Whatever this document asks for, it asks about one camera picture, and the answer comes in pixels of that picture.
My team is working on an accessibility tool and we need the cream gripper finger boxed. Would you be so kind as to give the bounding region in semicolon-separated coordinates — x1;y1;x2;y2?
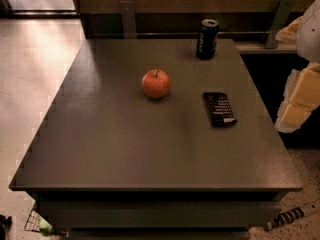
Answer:
275;63;320;133
275;17;302;43

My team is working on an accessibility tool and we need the dark blue pepsi can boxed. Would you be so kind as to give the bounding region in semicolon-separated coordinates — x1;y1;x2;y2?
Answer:
196;19;219;60

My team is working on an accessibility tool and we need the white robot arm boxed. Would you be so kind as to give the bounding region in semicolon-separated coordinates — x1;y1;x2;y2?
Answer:
275;0;320;133

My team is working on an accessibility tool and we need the striped black white object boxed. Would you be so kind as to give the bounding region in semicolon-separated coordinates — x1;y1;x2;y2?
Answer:
264;200;320;231

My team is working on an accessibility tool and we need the red apple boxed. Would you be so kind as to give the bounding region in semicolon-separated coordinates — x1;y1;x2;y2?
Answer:
142;69;170;99

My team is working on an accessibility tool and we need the grey table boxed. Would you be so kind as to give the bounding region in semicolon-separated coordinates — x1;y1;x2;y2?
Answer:
10;39;303;240

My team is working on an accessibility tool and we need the green object in basket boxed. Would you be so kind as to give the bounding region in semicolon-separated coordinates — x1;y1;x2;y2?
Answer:
38;216;54;236

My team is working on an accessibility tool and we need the right metal bracket post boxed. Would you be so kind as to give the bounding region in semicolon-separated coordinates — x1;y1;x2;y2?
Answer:
264;0;295;49

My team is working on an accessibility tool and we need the metal bracket post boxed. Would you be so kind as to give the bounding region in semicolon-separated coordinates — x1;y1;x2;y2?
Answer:
120;0;137;39
264;0;295;49

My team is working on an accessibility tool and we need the horizontal metal rail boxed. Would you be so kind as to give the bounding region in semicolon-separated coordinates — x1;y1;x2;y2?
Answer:
92;31;269;39

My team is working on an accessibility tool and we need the left metal bracket post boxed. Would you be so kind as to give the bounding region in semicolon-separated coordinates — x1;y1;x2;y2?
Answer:
120;0;137;39

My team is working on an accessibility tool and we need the wire basket under table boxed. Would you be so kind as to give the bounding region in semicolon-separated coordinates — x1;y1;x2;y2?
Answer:
24;209;40;233

